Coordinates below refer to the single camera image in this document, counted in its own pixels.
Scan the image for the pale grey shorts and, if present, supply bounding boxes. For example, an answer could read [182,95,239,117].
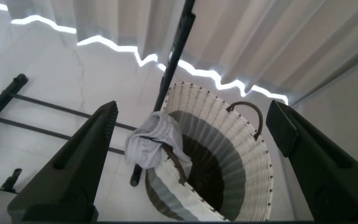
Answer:
[124,110,194,178]

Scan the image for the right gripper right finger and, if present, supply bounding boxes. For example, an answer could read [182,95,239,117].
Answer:
[265,99,358,222]

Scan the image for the white curtain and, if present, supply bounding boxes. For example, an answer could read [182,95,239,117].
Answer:
[3,0,358,105]

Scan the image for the white laundry basket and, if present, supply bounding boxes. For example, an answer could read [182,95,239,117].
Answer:
[144,81,275,222]

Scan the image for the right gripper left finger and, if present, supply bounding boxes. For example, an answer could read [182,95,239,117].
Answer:
[7,100,119,222]

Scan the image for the black clothes rack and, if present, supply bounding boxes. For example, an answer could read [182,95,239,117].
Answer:
[0,0,197,187]

